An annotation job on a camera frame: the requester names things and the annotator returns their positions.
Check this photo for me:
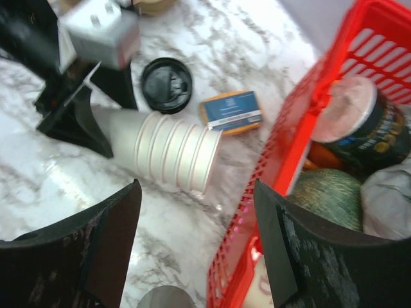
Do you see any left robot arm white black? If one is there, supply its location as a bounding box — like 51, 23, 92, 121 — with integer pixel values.
1, 1, 140, 158

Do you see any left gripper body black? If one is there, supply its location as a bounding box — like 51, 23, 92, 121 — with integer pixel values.
33, 57, 139, 142

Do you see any dark noodle cup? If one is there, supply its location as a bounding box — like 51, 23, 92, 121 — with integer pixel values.
311, 76, 410, 175

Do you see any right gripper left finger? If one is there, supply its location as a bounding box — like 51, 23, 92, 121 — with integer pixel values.
1, 180, 142, 307

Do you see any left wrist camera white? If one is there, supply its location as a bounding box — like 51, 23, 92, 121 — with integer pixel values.
58, 1, 141, 70

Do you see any grey metal straw holder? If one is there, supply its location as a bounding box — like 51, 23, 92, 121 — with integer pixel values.
137, 286, 195, 308

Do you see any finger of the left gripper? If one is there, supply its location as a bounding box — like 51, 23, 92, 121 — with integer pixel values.
35, 62, 113, 158

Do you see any white paper cup stack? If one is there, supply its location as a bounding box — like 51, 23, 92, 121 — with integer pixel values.
92, 107, 222, 193

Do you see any red plastic basket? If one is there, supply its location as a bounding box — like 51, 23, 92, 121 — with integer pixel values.
206, 1, 410, 307

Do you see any blue orange sponge pack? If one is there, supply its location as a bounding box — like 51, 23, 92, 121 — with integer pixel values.
200, 91, 263, 135

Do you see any black coffee cup lid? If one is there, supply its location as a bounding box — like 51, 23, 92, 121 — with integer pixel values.
140, 57, 193, 114

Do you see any grey white plastic bag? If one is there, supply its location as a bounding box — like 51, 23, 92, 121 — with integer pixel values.
359, 105, 411, 240

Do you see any cardboard cup carrier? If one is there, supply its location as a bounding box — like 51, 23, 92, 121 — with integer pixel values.
132, 0, 177, 16

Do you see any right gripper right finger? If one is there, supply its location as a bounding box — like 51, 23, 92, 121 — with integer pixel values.
254, 181, 410, 307

